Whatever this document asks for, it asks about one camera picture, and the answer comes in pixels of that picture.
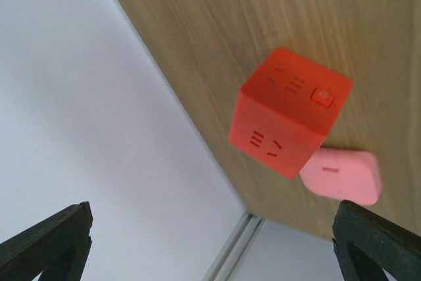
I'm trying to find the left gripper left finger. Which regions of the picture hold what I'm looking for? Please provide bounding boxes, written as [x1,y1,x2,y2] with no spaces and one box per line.
[1,201,93,280]

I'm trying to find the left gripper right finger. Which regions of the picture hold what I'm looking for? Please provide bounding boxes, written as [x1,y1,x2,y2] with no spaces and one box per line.
[332,200,420,280]

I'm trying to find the pink plug adapter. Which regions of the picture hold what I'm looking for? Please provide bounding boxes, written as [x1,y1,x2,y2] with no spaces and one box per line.
[300,147,382,206]

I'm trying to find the red cube plug adapter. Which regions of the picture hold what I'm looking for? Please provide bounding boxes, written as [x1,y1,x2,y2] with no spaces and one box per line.
[228,48,353,179]

